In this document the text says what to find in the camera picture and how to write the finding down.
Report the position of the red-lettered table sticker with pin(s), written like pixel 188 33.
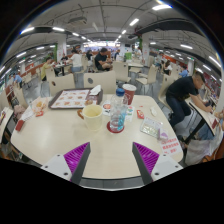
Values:
pixel 170 146

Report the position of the person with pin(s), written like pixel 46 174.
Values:
pixel 76 61
pixel 167 68
pixel 17 80
pixel 180 91
pixel 100 60
pixel 45 68

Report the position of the fried food piece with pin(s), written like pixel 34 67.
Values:
pixel 89 102

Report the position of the ceiling lights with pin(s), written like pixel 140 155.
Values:
pixel 161 6

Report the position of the small purple-white sachet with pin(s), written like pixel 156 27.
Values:
pixel 163 135

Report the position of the red paper cup with lid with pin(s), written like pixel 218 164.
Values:
pixel 130 96

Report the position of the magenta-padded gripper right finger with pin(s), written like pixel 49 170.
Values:
pixel 163 165

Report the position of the ceiling air conditioner unit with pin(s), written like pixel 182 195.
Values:
pixel 77 20

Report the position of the clear plastic wipe packet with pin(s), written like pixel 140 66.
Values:
pixel 150 126

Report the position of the flat round red coaster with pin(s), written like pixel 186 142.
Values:
pixel 108 128

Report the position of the red ketchup sachet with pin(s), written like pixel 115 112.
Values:
pixel 140 114

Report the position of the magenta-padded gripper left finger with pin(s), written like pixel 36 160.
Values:
pixel 58 165

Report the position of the cream ceramic mug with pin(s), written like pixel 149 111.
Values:
pixel 91 118

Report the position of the white tissue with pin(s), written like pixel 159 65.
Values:
pixel 96 90

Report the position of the brown food tray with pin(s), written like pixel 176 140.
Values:
pixel 68 99

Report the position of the beige chair with round hole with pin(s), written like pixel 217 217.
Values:
pixel 103 81
pixel 61 85

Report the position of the colourful printed sticker sheet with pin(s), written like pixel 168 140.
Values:
pixel 130 113

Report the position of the neighbouring beige table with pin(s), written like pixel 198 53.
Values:
pixel 201 115

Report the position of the small red box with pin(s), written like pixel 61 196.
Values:
pixel 20 125

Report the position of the clear blue-capped water bottle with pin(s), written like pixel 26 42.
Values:
pixel 118 113

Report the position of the crumpled white napkin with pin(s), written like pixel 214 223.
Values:
pixel 153 111

